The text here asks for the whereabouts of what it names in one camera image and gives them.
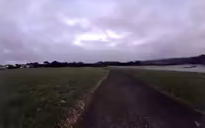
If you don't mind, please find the pale water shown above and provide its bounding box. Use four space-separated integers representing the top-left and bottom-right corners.
116 63 205 74

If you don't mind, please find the wooded hillside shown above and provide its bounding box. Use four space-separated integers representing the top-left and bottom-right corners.
139 53 205 66

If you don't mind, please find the grass field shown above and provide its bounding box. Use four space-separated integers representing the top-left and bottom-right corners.
123 68 205 116
0 66 110 128

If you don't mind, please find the dark asphalt path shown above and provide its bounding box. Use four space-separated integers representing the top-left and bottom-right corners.
73 68 205 128

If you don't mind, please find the row of trees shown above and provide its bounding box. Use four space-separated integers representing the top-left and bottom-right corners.
0 59 144 71

